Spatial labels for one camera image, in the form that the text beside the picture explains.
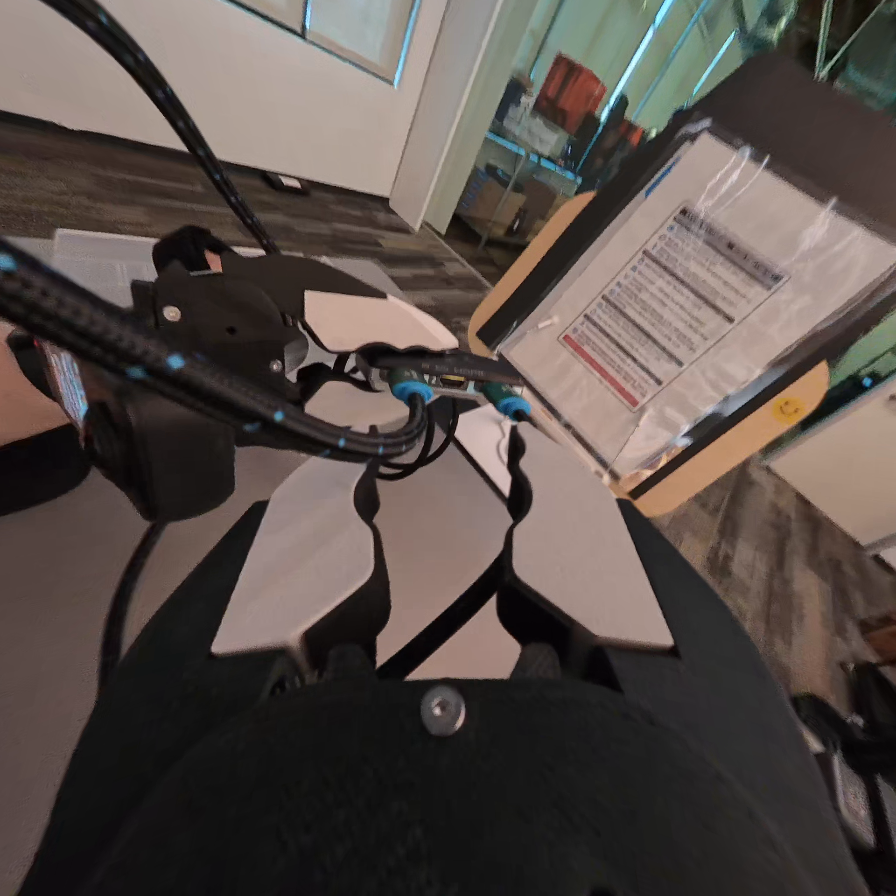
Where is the black mesh office chair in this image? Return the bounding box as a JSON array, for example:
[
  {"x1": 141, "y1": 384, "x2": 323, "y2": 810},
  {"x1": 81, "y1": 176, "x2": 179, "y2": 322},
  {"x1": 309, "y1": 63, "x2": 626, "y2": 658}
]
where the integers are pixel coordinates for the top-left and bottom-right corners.
[{"x1": 791, "y1": 658, "x2": 896, "y2": 883}]

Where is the clear acrylic sign holder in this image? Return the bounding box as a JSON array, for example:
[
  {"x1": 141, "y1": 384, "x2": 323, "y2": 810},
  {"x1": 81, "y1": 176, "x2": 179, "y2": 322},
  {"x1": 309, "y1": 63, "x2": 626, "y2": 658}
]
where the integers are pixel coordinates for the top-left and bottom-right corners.
[{"x1": 500, "y1": 129, "x2": 896, "y2": 484}]

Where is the red storage case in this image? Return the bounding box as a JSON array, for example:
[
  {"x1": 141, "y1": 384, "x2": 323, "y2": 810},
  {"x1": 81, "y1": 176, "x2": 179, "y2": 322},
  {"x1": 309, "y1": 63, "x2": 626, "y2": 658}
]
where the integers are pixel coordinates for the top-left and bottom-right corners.
[{"x1": 538, "y1": 55, "x2": 609, "y2": 130}]

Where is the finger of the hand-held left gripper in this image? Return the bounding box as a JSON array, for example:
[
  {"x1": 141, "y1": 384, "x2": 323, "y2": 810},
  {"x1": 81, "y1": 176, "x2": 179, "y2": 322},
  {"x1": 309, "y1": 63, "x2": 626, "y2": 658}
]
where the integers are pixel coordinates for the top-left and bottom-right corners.
[
  {"x1": 301, "y1": 288, "x2": 461, "y2": 354},
  {"x1": 301, "y1": 378, "x2": 415, "y2": 429}
]

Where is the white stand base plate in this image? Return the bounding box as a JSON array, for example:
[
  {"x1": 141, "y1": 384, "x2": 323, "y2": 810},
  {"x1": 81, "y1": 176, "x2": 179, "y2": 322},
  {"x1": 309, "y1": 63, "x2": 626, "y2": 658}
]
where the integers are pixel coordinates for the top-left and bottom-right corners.
[{"x1": 448, "y1": 406, "x2": 522, "y2": 501}]

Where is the grey hdmi switch box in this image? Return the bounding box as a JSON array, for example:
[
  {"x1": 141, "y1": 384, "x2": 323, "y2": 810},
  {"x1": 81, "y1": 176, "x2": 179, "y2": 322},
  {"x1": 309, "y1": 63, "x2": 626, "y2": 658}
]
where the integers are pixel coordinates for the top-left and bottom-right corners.
[{"x1": 356, "y1": 349, "x2": 527, "y2": 401}]

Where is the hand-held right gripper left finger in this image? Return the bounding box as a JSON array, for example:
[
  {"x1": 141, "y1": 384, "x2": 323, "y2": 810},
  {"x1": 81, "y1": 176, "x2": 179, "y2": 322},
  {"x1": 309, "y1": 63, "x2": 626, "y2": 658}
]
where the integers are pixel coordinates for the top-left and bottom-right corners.
[{"x1": 210, "y1": 448, "x2": 393, "y2": 659}]

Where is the large paned window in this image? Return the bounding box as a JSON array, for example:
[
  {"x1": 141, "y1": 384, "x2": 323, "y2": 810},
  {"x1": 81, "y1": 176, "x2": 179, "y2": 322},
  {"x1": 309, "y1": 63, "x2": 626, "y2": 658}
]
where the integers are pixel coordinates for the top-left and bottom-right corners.
[{"x1": 231, "y1": 0, "x2": 424, "y2": 88}]

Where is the black elbow rest pad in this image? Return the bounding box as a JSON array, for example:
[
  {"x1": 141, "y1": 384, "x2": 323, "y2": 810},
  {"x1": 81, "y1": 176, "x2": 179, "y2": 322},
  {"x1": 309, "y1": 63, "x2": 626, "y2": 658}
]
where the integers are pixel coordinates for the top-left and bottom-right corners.
[{"x1": 0, "y1": 423, "x2": 92, "y2": 519}]

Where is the black wood-edged divider panel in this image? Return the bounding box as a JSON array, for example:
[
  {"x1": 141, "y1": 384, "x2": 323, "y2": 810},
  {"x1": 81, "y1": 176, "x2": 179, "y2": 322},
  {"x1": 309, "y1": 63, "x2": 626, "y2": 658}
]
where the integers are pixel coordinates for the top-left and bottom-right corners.
[{"x1": 468, "y1": 52, "x2": 896, "y2": 519}]

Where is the thin black cable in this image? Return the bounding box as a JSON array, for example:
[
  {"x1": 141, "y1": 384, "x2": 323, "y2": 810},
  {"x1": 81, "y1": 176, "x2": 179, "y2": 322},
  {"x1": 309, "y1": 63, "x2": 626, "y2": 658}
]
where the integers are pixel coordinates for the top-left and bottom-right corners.
[{"x1": 101, "y1": 413, "x2": 505, "y2": 694}]

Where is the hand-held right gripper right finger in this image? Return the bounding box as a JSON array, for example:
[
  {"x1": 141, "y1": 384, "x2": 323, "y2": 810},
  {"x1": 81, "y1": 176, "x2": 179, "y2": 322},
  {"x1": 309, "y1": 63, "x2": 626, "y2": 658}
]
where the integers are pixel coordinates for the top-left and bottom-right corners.
[{"x1": 496, "y1": 422, "x2": 676, "y2": 652}]

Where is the person's left forearm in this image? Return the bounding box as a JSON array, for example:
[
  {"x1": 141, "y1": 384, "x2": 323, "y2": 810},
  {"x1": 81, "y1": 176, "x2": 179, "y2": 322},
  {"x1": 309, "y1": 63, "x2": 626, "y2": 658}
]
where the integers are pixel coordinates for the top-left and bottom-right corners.
[{"x1": 0, "y1": 343, "x2": 71, "y2": 449}]

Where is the printed instruction sheet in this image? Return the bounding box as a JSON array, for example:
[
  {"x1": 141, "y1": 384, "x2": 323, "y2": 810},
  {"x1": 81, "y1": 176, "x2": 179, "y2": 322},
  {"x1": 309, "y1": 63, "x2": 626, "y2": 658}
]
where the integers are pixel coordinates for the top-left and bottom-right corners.
[{"x1": 558, "y1": 203, "x2": 792, "y2": 414}]

